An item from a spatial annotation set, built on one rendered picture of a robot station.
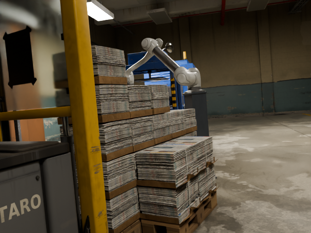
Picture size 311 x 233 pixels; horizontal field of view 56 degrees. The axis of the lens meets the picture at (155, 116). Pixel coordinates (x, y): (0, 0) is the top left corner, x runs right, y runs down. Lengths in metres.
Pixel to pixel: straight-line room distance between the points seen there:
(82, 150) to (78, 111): 0.18
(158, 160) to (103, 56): 0.74
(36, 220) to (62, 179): 0.19
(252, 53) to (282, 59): 1.10
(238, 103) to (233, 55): 1.90
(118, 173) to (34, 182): 0.75
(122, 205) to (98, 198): 0.50
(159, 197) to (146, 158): 0.26
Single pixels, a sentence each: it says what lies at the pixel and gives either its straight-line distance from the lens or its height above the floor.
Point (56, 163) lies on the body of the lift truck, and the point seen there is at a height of 0.71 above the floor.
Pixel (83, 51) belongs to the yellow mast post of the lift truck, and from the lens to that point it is 1.40.
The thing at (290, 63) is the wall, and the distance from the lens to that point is 12.37.
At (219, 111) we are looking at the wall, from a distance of 12.02.
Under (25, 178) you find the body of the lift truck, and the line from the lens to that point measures 1.21.
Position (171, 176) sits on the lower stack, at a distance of 1.89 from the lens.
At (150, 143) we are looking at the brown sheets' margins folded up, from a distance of 2.18.
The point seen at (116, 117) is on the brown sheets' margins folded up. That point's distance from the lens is 1.84.
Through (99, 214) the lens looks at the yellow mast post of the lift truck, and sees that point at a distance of 1.47.
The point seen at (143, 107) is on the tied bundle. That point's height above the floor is 0.90.
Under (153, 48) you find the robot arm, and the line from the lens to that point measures 3.37.
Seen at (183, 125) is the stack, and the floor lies 0.69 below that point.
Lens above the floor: 0.94
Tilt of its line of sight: 3 degrees down
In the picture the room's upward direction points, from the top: 5 degrees counter-clockwise
